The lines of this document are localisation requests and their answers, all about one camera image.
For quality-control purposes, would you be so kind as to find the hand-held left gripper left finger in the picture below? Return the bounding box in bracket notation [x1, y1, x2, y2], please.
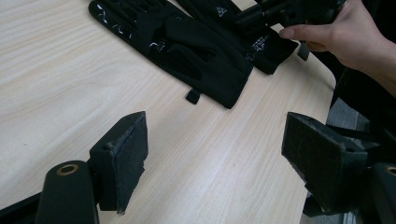
[88, 110, 149, 216]

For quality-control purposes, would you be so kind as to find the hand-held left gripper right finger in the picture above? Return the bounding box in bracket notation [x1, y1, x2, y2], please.
[281, 111, 371, 216]

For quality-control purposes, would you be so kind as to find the black glove white print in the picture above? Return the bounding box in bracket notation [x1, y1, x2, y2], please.
[177, 0, 300, 76]
[88, 0, 254, 110]

